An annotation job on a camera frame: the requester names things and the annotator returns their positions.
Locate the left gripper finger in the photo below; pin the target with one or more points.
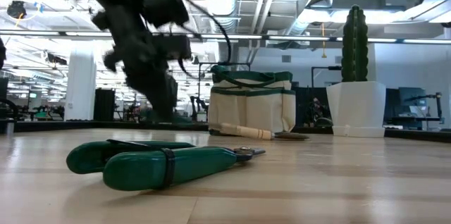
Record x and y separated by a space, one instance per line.
146 93
161 97

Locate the beige green canvas garden bag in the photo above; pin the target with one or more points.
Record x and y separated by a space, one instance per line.
253 111

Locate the dark monitor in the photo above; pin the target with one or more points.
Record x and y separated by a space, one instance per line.
174 93

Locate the black cabinet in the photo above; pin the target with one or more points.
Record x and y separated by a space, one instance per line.
104 104

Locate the white room column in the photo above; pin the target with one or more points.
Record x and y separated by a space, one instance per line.
80 86

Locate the black pruning shears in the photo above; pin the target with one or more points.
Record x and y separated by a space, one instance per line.
158 169

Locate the black partition panel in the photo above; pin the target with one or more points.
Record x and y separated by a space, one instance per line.
303 104

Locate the yellow hanging pendant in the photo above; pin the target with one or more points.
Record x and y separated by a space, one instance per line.
323 55

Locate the white plant pot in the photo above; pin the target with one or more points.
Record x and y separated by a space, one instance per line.
356 107

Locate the green cactus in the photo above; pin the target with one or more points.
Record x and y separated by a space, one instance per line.
354 48

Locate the desk monitor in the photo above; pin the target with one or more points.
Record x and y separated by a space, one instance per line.
412 97

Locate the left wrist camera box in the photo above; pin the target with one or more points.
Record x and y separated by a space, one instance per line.
165 5

